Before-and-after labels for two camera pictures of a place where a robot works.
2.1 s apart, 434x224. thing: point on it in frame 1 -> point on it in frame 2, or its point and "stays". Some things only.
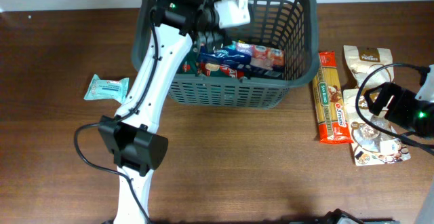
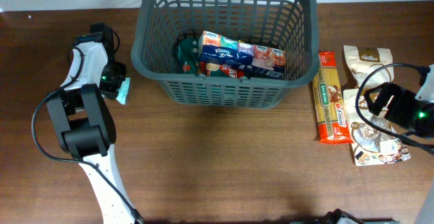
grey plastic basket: (279, 12) stays
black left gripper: (208, 36) -> (113, 82)
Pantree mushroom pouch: (371, 146) stays
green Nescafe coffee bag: (191, 65) stays
